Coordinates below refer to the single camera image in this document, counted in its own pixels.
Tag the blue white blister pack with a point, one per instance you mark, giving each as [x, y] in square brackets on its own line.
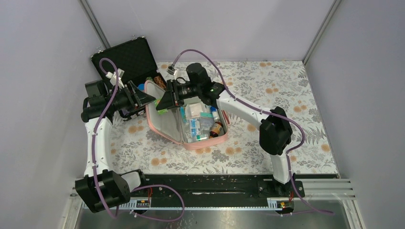
[195, 126]

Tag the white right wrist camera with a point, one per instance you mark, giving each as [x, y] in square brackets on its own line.
[174, 72]

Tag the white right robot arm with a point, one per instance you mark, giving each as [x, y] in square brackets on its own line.
[274, 130]

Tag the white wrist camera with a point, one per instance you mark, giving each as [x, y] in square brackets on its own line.
[116, 78]
[174, 72]

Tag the brown bottle orange cap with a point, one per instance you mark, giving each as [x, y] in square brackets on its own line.
[216, 130]

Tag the pink medicine kit bag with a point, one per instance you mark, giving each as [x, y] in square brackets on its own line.
[170, 126]

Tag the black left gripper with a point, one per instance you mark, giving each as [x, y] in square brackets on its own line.
[138, 99]

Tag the black poker chip case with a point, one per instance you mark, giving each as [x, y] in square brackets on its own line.
[136, 59]

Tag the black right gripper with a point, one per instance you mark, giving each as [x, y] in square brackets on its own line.
[171, 98]

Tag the small green box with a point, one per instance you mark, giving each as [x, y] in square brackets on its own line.
[163, 111]

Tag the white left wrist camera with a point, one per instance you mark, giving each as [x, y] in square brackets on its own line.
[116, 78]

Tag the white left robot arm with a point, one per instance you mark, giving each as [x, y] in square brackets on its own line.
[101, 187]

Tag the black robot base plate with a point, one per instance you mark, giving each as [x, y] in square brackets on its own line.
[217, 191]

